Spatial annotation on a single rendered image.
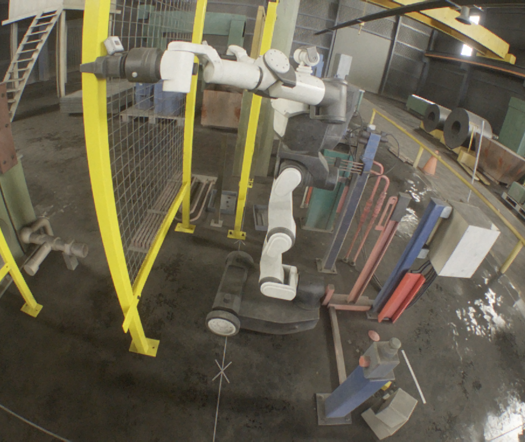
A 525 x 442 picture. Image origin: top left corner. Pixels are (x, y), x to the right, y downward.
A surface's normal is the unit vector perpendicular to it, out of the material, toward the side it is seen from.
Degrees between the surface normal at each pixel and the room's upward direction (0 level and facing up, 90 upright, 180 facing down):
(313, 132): 100
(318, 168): 90
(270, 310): 0
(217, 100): 90
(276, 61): 50
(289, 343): 0
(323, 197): 90
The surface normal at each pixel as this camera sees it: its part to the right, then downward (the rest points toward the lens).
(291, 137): -0.51, 0.55
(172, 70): 0.01, 0.43
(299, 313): 0.16, -0.81
